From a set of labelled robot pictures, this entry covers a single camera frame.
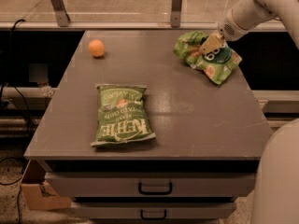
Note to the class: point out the green rice chip bag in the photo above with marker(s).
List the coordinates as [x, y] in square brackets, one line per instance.
[217, 64]

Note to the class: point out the lower grey drawer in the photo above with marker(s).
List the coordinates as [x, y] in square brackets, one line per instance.
[174, 210]

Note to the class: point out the green jalapeno Kettle chip bag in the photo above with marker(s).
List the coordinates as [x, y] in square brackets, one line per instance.
[121, 116]

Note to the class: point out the black upper drawer handle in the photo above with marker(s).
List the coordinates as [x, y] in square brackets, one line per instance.
[144, 189]

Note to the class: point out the upper grey drawer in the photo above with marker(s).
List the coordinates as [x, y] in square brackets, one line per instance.
[125, 184]

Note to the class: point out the orange fruit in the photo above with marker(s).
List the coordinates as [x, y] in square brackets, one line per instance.
[96, 48]

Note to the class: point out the left metal railing bracket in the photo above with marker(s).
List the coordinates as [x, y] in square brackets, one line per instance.
[61, 15]

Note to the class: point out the grey drawer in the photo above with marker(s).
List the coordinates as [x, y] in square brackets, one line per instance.
[125, 184]
[174, 210]

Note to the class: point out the cardboard box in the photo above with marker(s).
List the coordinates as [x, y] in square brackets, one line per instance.
[38, 193]

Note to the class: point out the metal railing bracket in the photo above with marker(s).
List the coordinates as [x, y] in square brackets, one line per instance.
[175, 16]
[61, 15]

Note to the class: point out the middle metal railing bracket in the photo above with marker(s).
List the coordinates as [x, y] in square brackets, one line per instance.
[175, 16]

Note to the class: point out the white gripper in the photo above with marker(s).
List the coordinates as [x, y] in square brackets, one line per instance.
[228, 29]

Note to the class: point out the black lower drawer handle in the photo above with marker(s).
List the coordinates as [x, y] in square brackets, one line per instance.
[153, 215]

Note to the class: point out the black drawer handle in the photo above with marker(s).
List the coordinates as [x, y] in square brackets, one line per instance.
[144, 189]
[153, 215]

